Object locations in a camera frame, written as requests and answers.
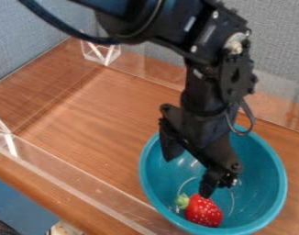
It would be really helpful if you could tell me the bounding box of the clear acrylic back barrier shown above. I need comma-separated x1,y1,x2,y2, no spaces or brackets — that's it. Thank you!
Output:
77,30,299,136

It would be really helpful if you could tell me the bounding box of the clear acrylic front barrier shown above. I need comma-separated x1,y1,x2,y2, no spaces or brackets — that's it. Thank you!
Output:
0,135,185,235

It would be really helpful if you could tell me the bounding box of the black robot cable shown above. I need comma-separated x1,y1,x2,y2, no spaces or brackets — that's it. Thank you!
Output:
224,97,257,138

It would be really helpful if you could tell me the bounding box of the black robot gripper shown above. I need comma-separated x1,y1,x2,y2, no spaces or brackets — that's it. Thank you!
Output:
158,104,242,198

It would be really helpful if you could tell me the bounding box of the clear acrylic left bracket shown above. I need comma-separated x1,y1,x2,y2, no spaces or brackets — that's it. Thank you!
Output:
0,119,18,157

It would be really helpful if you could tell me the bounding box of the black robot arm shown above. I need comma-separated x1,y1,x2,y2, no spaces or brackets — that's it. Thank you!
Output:
18,0,257,197

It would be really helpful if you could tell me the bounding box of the clear acrylic corner bracket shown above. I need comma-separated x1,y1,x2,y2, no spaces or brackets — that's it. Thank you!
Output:
80,40,121,66

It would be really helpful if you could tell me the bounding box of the blue plastic bowl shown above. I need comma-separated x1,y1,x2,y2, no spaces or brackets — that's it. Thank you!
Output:
138,133,288,235

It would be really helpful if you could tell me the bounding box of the clear acrylic barrier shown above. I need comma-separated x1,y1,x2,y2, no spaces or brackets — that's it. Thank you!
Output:
0,135,185,235
77,30,299,136

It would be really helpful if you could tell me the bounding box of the red toy strawberry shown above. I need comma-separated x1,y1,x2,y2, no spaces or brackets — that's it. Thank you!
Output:
174,193,222,228

